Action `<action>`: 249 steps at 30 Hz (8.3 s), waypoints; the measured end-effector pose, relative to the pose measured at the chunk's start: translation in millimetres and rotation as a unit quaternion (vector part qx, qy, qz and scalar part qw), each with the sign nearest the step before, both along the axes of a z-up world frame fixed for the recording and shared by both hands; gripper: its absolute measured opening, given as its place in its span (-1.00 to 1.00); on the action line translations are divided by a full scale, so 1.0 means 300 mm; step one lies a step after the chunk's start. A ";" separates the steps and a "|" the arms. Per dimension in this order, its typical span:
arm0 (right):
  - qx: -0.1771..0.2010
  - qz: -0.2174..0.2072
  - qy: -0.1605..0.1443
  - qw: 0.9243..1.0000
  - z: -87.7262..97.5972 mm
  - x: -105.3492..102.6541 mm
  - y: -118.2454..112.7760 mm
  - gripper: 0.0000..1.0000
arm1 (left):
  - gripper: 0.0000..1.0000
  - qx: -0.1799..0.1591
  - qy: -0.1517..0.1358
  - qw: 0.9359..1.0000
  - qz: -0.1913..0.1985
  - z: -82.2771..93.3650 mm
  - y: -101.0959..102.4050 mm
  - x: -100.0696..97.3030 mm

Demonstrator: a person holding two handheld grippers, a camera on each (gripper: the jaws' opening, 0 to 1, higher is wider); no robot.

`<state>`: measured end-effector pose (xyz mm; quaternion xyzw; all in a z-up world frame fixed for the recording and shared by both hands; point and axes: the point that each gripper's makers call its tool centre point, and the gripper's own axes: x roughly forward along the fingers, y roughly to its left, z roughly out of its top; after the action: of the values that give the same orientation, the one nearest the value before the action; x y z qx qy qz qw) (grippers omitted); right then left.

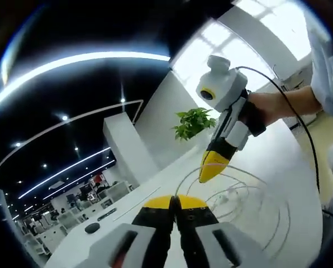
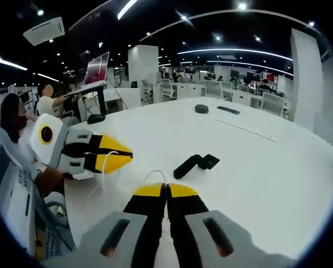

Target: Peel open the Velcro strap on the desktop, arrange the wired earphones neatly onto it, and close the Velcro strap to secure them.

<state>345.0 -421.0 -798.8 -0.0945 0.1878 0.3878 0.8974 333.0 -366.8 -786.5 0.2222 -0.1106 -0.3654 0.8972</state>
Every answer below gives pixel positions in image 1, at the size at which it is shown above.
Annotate green potted plant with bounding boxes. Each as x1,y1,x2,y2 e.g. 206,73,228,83
171,108,217,142

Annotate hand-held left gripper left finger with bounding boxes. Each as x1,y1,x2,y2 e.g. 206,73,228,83
82,194,175,268

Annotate person's right hand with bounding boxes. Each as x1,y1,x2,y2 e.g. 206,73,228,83
247,90,285,127

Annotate long ceiling light strip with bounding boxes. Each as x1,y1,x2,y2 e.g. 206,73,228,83
0,51,172,113

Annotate white wired earphones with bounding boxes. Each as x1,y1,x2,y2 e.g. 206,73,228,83
175,164,293,253

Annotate window with white blinds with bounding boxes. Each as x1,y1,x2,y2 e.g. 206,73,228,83
172,23,236,84
230,0,314,61

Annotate black oval desk object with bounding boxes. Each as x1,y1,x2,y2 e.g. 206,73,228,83
84,222,101,234

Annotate person's light blue shirt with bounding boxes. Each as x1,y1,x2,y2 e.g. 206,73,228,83
305,15,333,119

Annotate white desktop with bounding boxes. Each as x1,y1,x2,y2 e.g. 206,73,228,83
43,127,325,268

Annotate white square pillar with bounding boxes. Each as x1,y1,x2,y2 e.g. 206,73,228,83
103,111,159,187

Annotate row of white office chairs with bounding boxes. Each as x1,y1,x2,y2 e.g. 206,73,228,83
21,178,134,252

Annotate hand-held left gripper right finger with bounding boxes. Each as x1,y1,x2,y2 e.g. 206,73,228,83
174,194,258,268

